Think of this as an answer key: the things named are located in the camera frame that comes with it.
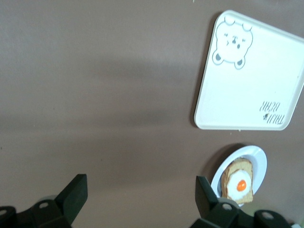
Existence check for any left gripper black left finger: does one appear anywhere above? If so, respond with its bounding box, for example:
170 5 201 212
0 173 88 228

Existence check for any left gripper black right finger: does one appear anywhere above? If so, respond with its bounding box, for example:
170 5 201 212
192 175 293 228

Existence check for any round white plate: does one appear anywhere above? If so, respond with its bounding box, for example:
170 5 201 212
210 145 267 209

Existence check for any bread slice under egg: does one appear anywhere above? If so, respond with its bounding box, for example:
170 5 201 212
220 158 254 204

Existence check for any white bear print tray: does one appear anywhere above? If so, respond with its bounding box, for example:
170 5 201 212
193 9 304 132

